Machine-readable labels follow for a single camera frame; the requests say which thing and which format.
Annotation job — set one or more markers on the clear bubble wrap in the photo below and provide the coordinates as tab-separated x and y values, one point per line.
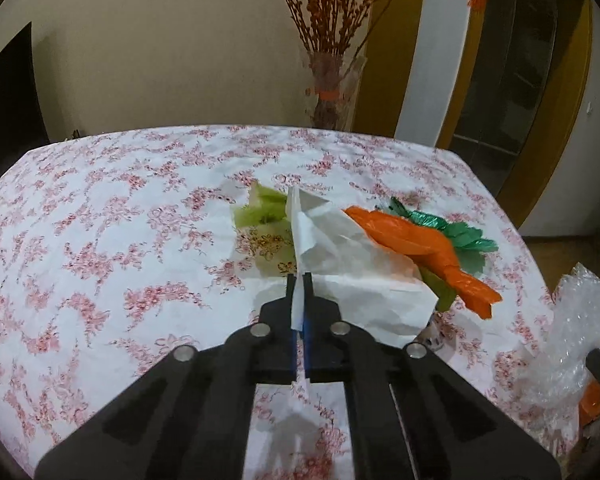
570	340

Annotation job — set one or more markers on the light green plastic bag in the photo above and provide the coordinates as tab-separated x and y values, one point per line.
265	251

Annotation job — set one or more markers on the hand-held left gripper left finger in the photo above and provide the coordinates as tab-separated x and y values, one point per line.
190	410

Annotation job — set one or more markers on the green foil wrapper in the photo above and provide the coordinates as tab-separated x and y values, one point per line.
460	235

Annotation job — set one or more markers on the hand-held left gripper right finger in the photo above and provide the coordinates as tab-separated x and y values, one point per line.
410	410

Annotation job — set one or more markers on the floral tablecloth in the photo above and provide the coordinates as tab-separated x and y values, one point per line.
105	240

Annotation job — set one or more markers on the dark panel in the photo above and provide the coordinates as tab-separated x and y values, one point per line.
10	110

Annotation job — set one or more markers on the small patterned wrapper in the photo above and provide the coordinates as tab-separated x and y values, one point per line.
434	335

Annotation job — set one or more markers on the white plastic bag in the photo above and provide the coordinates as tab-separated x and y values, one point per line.
360	280

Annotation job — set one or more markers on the glass vase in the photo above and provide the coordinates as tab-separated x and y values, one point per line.
330	105

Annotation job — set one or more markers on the wooden wall trim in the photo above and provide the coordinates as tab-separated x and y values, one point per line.
395	35

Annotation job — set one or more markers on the orange plastic bag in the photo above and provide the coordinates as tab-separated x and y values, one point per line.
420	245
592	402

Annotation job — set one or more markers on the wooden glass door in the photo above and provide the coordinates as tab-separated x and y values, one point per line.
520	85

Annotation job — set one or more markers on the red decorative branches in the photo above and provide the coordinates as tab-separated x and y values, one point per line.
325	5

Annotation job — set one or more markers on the light green wrapper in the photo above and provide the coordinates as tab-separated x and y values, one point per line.
442	292
260	210

